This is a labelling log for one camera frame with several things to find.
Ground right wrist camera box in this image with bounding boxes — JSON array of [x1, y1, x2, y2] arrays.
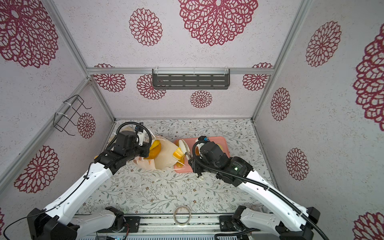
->
[[200, 142, 230, 166]]

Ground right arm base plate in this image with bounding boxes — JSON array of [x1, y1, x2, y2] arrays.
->
[[219, 215, 240, 232]]

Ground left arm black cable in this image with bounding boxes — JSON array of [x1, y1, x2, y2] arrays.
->
[[2, 121, 153, 240]]

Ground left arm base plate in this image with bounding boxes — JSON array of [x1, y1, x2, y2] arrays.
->
[[123, 216, 141, 234]]

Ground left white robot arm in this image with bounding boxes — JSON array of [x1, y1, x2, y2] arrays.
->
[[27, 143, 150, 240]]

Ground white paper bag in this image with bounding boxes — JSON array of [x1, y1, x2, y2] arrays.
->
[[133, 136, 179, 170]]

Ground long twisted fake bread stick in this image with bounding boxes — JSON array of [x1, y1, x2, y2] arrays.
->
[[174, 140, 185, 169]]

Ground grey wall shelf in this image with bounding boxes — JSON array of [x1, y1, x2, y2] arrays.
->
[[152, 69, 231, 90]]

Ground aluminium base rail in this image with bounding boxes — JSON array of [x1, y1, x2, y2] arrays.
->
[[74, 212, 307, 240]]

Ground pink plastic tray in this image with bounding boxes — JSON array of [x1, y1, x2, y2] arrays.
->
[[174, 137, 230, 173]]

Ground yellow fake croissant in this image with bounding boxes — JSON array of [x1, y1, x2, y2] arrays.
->
[[147, 140, 162, 160]]

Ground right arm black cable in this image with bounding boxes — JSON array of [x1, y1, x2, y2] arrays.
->
[[191, 138, 331, 240]]

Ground clear tape roll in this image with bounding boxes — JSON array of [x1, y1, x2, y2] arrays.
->
[[173, 206, 192, 227]]

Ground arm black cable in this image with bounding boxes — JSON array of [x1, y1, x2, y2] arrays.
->
[[191, 138, 331, 240], [2, 121, 153, 240]]

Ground steel tongs cream tips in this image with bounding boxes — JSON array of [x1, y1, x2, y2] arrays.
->
[[174, 138, 198, 174]]

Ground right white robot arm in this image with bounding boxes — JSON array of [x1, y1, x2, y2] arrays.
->
[[189, 155, 328, 240]]

